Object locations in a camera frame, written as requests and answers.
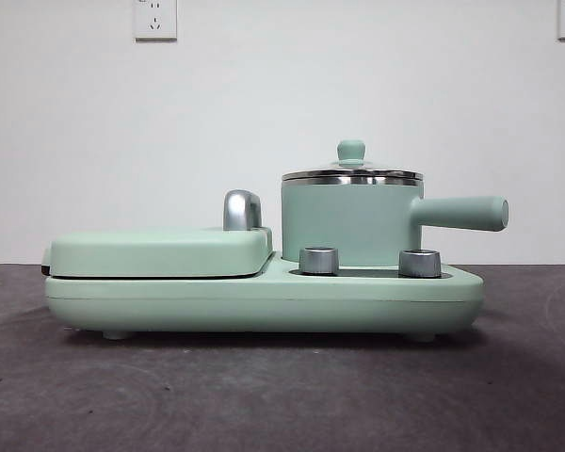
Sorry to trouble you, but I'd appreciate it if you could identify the glass lid with green knob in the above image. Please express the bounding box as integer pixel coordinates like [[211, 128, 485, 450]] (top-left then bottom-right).
[[281, 138, 425, 184]]

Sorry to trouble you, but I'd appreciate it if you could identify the silver control knob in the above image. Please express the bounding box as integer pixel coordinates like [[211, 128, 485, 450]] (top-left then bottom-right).
[[299, 246, 338, 274], [398, 248, 442, 278]]

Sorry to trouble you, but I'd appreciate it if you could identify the mint green breakfast machine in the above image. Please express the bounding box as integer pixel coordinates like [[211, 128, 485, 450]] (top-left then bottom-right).
[[40, 225, 485, 341]]

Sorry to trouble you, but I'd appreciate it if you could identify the silver griddle lid handle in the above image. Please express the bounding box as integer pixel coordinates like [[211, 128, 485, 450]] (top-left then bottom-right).
[[223, 188, 265, 232]]

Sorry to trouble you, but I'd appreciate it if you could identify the mint green pot with handle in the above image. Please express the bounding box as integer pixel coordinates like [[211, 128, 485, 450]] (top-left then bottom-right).
[[280, 172, 509, 264]]

